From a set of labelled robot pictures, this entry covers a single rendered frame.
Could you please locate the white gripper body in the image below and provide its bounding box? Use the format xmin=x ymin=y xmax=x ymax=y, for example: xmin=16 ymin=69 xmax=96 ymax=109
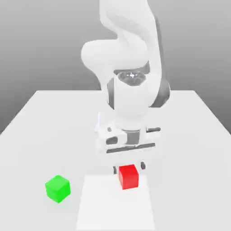
xmin=104 ymin=142 xmax=157 ymax=168

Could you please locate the small red cube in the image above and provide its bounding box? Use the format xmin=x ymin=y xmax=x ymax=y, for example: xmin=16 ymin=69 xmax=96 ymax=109
xmin=118 ymin=164 xmax=139 ymax=190

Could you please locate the small green cube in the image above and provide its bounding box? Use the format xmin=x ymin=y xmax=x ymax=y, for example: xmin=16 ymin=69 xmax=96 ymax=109
xmin=45 ymin=175 xmax=71 ymax=204

